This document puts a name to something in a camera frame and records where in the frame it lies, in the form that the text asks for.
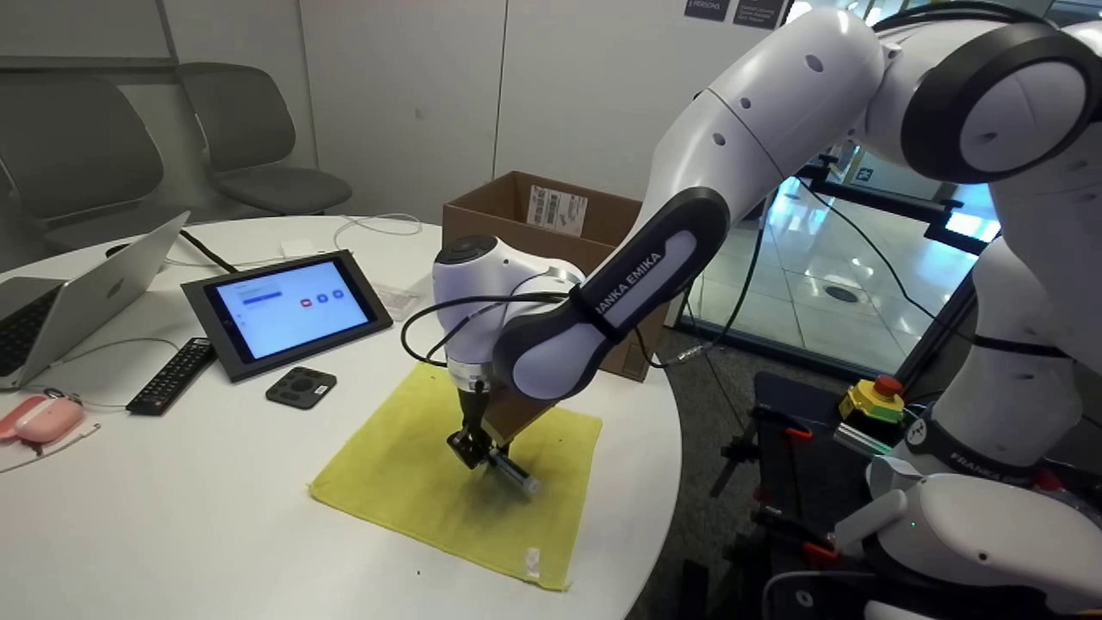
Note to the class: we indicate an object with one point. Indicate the small black square puck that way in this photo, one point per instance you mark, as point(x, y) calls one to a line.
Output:
point(299, 386)

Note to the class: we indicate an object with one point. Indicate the brown cardboard box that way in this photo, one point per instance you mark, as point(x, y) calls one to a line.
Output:
point(504, 211)

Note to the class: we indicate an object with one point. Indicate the small grey lounge chair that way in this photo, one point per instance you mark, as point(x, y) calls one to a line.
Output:
point(245, 124)

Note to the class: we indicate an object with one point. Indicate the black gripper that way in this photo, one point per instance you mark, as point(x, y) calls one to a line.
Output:
point(474, 415)

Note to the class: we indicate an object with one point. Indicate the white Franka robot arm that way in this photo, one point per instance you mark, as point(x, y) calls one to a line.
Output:
point(780, 114)

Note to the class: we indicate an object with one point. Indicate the black remote control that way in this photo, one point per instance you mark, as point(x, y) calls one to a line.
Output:
point(168, 378)

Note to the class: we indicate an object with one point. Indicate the black tablet with lit screen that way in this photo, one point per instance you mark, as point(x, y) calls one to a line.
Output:
point(286, 310)

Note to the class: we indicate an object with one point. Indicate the dark wall plaque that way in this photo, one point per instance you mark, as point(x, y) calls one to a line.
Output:
point(758, 11)
point(706, 7)

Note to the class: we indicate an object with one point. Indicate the lime green towel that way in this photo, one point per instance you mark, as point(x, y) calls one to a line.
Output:
point(391, 484)

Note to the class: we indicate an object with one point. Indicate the pink soft case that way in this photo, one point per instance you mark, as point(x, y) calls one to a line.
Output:
point(46, 417)

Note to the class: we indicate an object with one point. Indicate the silver open laptop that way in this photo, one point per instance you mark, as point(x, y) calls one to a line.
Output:
point(105, 287)

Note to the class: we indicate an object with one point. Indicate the large grey lounge chair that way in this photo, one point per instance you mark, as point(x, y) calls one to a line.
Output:
point(81, 149)

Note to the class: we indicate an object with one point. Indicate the yellow red emergency stop button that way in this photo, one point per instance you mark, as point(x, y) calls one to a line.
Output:
point(874, 402)

